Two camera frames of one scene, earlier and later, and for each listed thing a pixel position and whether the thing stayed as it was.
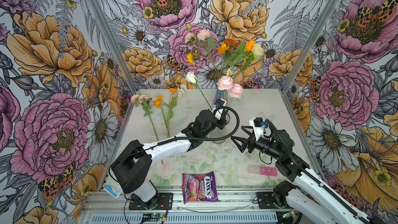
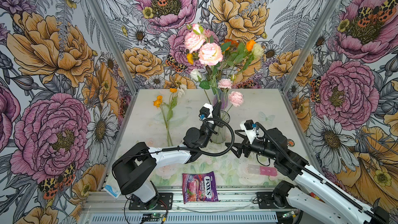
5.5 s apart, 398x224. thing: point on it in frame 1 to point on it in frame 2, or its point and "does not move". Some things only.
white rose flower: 257,50 does not move
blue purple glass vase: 221,94 does not move
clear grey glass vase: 218,134 does not move
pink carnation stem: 140,98 to 197,39
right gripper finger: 243,140 to 237,149
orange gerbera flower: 231,41 does not move
